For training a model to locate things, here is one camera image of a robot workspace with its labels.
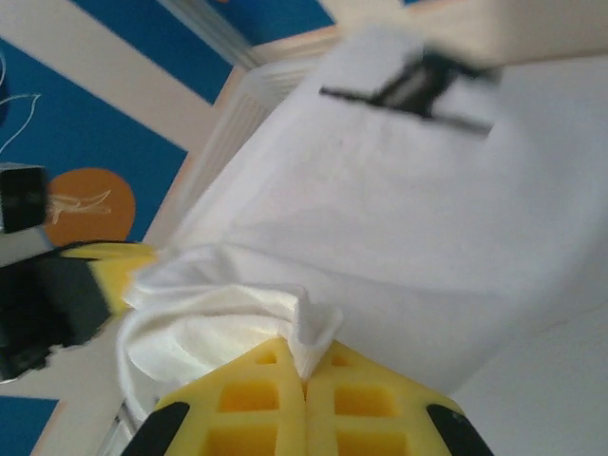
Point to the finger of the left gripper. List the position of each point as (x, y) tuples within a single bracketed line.
[(76, 294)]

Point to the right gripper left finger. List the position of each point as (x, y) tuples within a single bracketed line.
[(247, 408)]

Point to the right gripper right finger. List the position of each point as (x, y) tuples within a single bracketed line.
[(370, 413)]

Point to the white t-shirt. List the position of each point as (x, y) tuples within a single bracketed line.
[(380, 228)]

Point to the white plastic mesh basket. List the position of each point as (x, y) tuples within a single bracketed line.
[(237, 123)]

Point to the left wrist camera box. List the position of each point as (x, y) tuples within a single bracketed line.
[(21, 199)]

